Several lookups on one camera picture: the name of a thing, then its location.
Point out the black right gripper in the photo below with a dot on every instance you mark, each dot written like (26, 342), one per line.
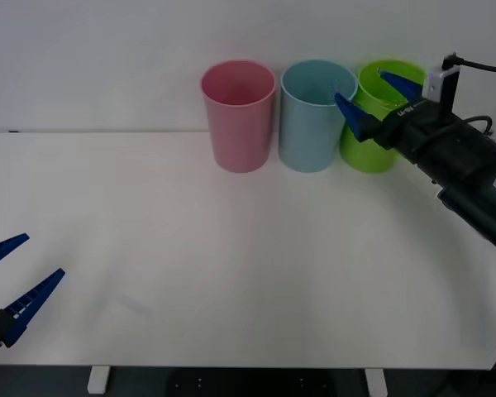
(442, 144)

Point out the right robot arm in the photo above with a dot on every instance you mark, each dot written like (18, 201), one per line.
(479, 211)

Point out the green plastic bin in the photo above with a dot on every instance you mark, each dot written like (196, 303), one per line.
(365, 153)

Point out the pale blue plastic bin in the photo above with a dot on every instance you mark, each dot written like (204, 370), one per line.
(306, 132)

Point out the white table leg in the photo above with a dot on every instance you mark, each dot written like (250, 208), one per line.
(98, 380)
(376, 384)

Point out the pink plastic bin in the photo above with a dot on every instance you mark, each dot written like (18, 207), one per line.
(239, 124)

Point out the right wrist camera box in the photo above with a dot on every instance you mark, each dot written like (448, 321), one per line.
(440, 84)

